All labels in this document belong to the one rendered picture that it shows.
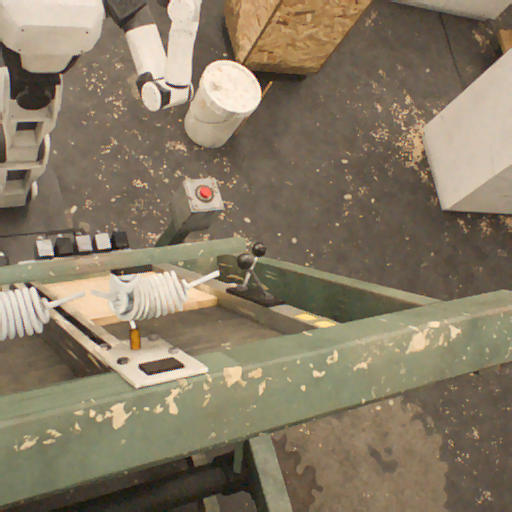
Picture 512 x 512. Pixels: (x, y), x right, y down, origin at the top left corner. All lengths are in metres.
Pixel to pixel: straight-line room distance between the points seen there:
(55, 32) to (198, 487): 1.37
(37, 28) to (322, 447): 2.17
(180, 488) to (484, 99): 2.68
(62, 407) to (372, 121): 3.53
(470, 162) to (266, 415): 3.15
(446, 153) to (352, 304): 2.60
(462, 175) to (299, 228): 1.03
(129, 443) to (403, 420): 2.70
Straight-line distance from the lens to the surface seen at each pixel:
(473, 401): 3.79
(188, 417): 0.90
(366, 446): 3.34
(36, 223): 2.92
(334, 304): 1.67
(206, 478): 2.21
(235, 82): 3.37
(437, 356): 1.12
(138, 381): 0.87
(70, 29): 1.91
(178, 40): 1.85
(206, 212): 2.25
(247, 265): 1.45
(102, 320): 1.58
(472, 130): 3.99
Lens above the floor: 2.78
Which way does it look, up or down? 56 degrees down
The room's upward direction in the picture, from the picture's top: 46 degrees clockwise
